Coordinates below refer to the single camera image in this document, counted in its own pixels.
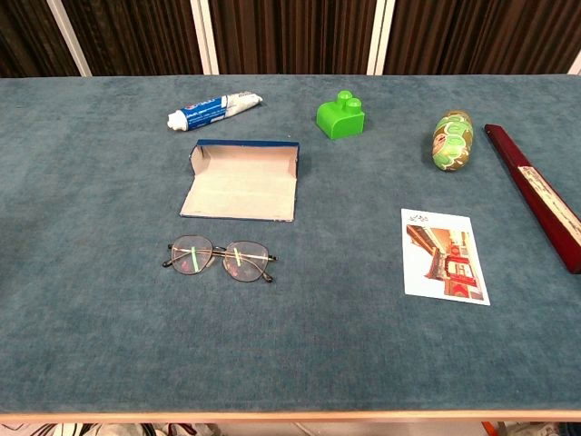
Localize blue white toothpaste tube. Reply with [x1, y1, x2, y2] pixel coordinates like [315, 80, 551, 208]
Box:
[166, 91, 264, 133]

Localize dark brown pleated curtain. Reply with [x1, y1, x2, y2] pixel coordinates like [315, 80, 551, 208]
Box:
[0, 0, 581, 78]

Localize green labelled can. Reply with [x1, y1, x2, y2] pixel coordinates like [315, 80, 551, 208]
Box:
[431, 109, 475, 173]

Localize postcard with red building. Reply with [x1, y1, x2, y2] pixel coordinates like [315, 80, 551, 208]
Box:
[400, 208, 491, 306]

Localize long dark red box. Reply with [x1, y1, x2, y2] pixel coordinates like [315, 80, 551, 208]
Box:
[483, 123, 581, 275]

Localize blue glasses case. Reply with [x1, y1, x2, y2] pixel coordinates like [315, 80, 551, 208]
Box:
[179, 138, 301, 223]

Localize eyeglasses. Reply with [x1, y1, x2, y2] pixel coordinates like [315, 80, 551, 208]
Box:
[162, 234, 280, 284]

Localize blue velvet table cloth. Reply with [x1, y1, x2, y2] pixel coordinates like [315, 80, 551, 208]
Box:
[0, 74, 581, 414]

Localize green toy building brick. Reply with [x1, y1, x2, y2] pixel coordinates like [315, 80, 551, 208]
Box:
[316, 89, 367, 141]

